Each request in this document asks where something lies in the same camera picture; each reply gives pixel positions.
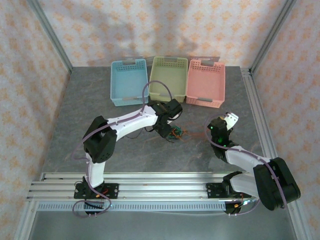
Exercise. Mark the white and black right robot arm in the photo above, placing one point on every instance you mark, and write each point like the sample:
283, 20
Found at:
240, 156

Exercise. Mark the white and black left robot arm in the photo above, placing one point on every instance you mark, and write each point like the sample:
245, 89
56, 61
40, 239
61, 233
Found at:
135, 122

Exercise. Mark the pale green plastic basket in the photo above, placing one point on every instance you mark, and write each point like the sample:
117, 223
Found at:
168, 77

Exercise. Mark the pink plastic basket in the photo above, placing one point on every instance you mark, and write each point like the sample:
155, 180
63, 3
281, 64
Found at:
205, 82

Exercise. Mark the light blue plastic basket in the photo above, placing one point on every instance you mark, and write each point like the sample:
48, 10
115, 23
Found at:
128, 82

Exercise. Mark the aluminium side rail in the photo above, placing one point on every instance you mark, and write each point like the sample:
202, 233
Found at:
253, 100

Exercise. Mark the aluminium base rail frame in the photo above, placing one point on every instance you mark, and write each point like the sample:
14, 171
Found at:
162, 187

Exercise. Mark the aluminium frame post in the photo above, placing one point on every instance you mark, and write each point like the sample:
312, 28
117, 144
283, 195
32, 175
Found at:
272, 35
23, 225
51, 35
301, 225

